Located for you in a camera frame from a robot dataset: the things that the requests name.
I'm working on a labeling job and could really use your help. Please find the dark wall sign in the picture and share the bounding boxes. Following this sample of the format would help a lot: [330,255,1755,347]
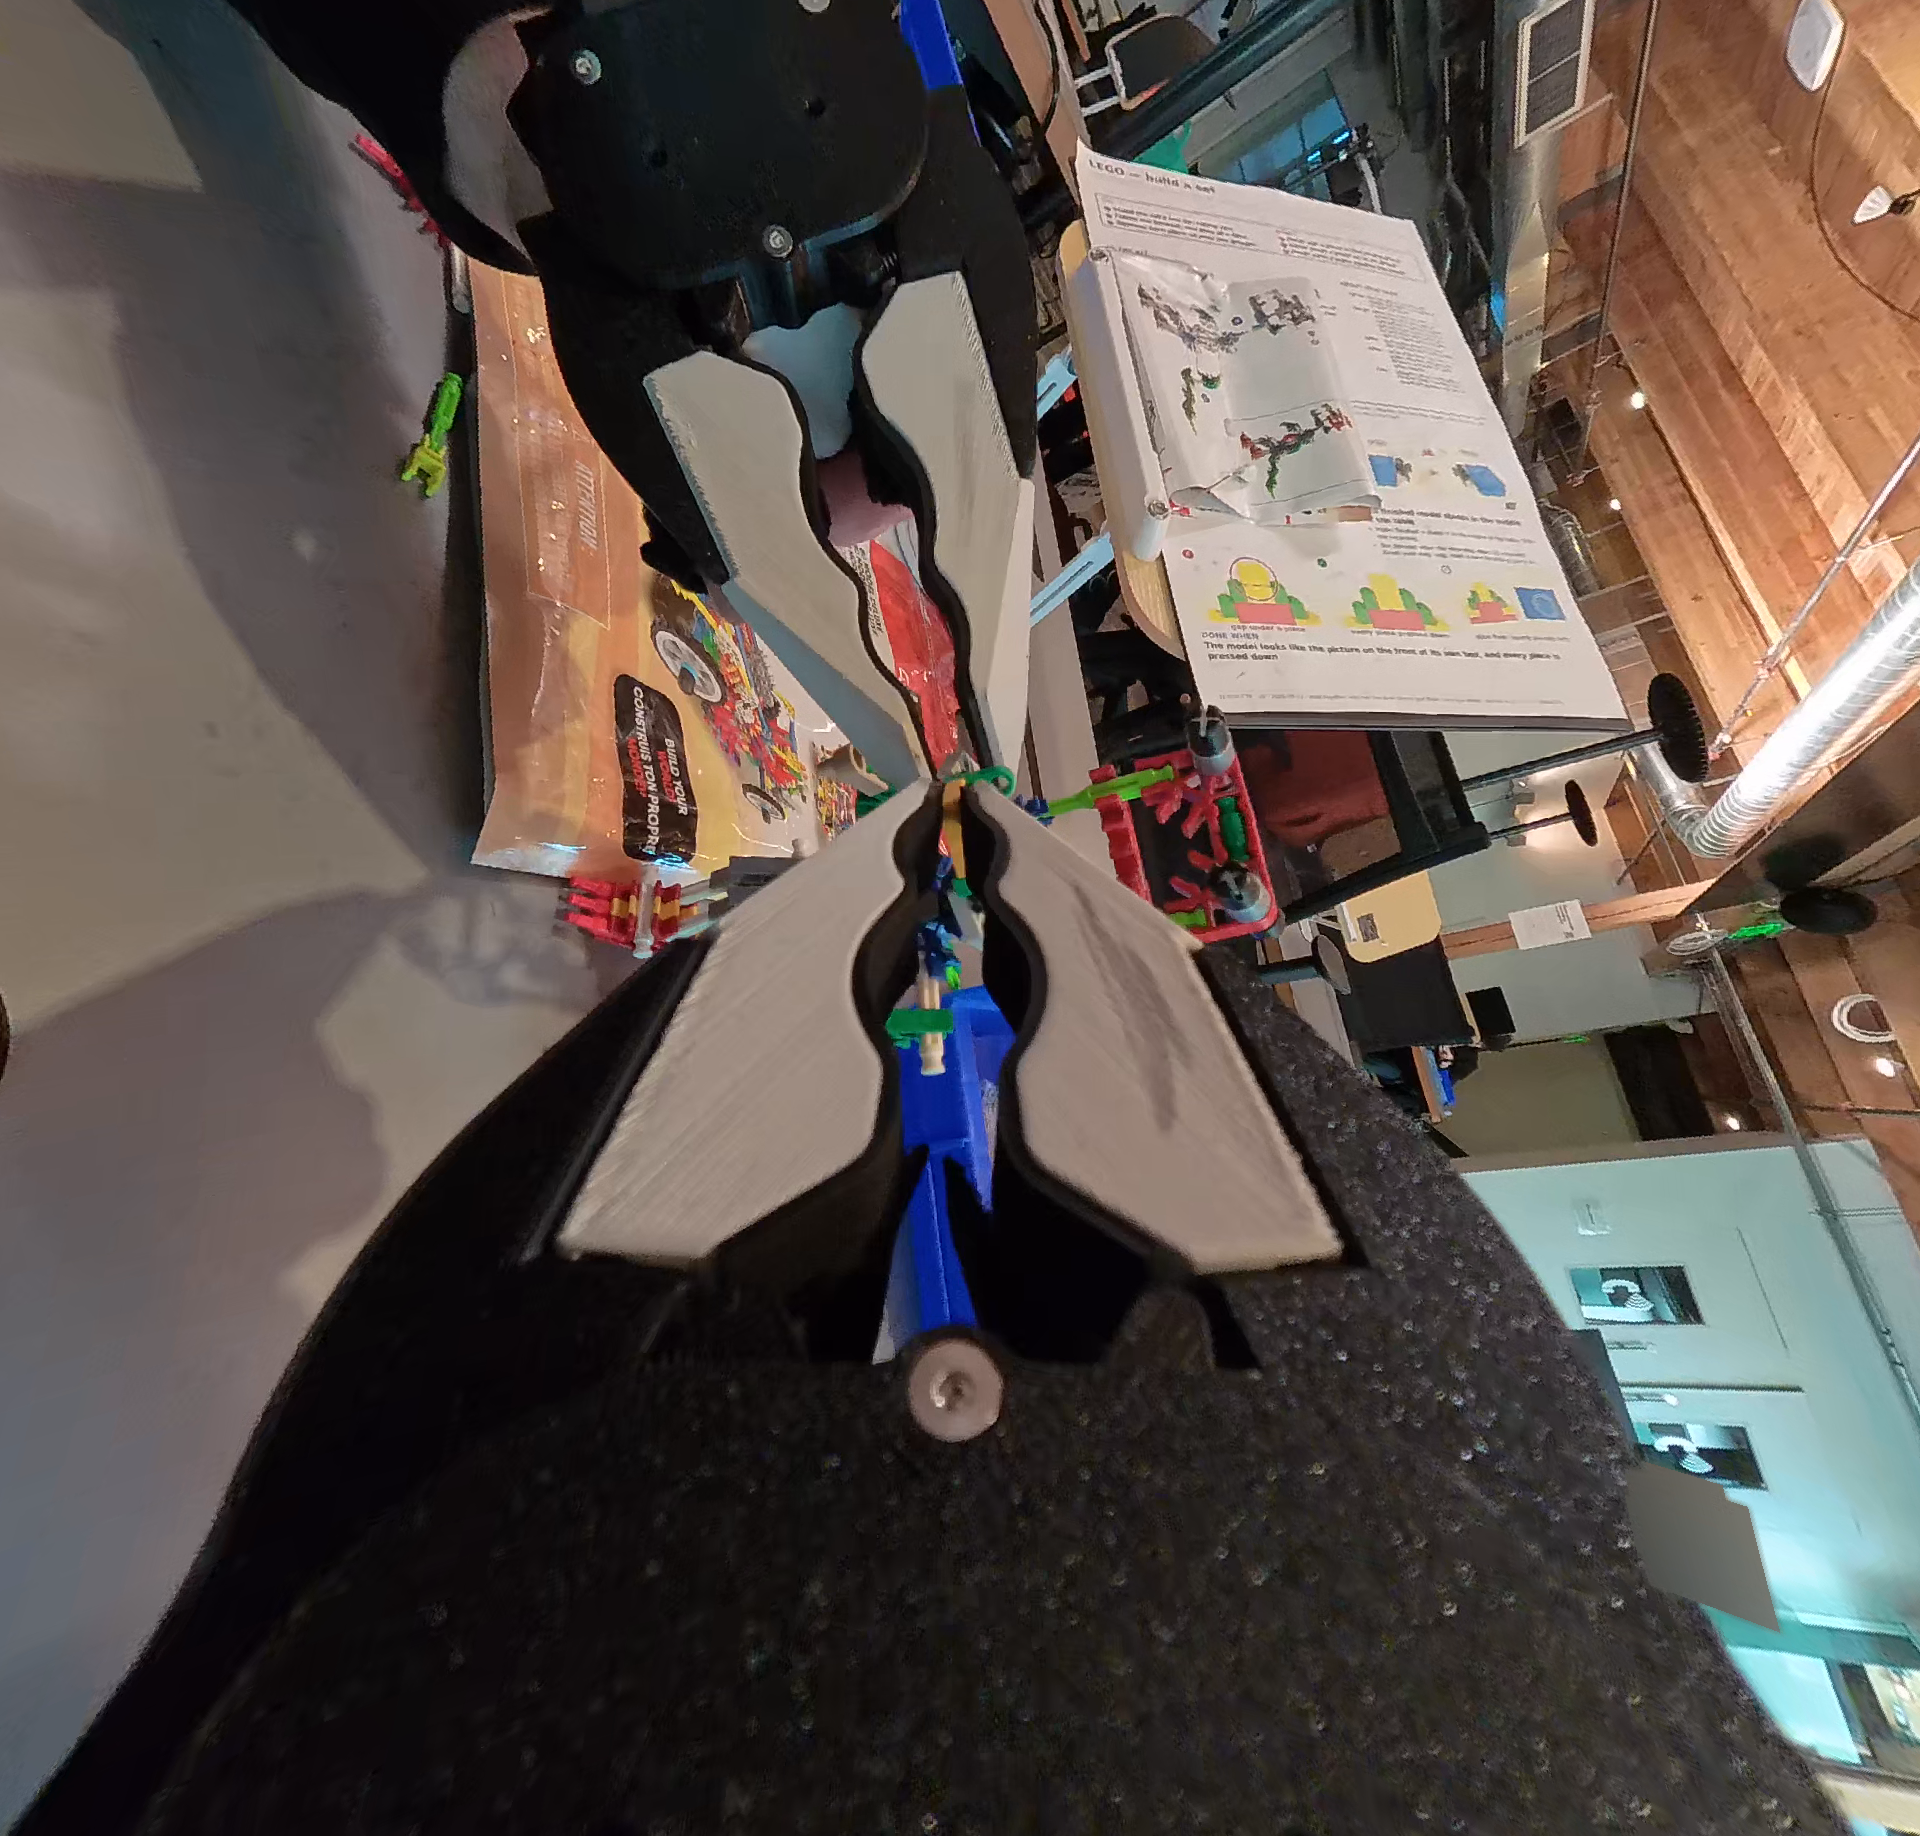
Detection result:
[1569,1258,1705,1329]
[1632,1428,1771,1490]

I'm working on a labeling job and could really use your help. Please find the yellow-green clip connector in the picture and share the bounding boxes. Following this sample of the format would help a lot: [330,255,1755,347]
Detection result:
[396,373,469,500]

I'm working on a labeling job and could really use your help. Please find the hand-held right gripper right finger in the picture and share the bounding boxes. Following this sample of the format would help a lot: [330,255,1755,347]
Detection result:
[963,785,1346,1286]

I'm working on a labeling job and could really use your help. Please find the red toy model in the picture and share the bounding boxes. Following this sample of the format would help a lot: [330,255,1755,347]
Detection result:
[1041,706,1289,951]

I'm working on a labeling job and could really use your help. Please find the white instruction sheet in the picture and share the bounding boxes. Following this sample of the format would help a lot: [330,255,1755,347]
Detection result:
[1067,143,1634,728]

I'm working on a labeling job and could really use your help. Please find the person's left forearm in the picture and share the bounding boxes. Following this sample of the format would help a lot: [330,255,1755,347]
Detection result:
[141,0,560,277]

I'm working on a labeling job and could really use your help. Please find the metal vent duct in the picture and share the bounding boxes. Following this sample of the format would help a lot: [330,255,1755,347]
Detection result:
[1479,0,1608,420]

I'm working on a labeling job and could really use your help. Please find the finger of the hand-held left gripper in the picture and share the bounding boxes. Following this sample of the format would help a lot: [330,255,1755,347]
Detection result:
[849,277,1041,810]
[640,353,926,789]

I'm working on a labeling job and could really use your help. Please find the red yellow toy assembly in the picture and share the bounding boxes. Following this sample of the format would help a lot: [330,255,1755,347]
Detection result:
[560,853,750,963]

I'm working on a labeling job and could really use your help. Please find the crumpled toy booklet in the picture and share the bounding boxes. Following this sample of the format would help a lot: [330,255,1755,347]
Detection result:
[1121,255,1380,523]

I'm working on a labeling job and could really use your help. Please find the white black chair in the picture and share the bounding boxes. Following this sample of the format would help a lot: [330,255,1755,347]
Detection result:
[1067,13,1215,123]

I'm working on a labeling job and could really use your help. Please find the person's left hand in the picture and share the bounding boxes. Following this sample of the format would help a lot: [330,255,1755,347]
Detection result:
[443,11,560,277]

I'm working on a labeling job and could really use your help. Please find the black disc on pole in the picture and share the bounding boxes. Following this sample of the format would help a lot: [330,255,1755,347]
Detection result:
[1468,672,1713,810]
[1490,775,1591,861]

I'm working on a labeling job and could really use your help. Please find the red snowflake connector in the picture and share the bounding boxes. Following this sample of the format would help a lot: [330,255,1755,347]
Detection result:
[350,134,443,238]

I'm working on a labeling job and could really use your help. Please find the white ceiling pipe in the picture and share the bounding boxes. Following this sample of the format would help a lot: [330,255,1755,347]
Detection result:
[1632,561,1920,861]

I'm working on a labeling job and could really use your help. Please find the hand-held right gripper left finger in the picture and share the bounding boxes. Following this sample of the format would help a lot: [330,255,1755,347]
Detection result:
[556,785,940,1286]

